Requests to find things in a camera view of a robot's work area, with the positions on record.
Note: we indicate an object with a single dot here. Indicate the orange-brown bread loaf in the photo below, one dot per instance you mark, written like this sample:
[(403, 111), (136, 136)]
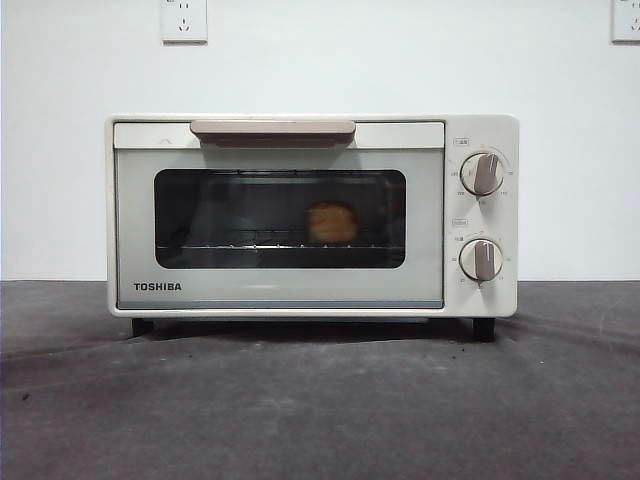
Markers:
[(332, 223)]

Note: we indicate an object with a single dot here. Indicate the cream Toshiba toaster oven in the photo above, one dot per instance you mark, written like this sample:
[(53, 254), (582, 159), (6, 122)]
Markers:
[(502, 220)]

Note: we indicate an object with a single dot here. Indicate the cream timer knob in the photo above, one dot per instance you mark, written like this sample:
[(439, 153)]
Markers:
[(481, 259)]

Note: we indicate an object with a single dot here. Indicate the cream temperature knob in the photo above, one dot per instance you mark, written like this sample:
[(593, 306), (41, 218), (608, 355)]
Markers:
[(482, 173)]

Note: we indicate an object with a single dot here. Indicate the white wall socket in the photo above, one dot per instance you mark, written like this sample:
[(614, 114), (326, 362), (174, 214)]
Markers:
[(627, 22), (183, 22)]

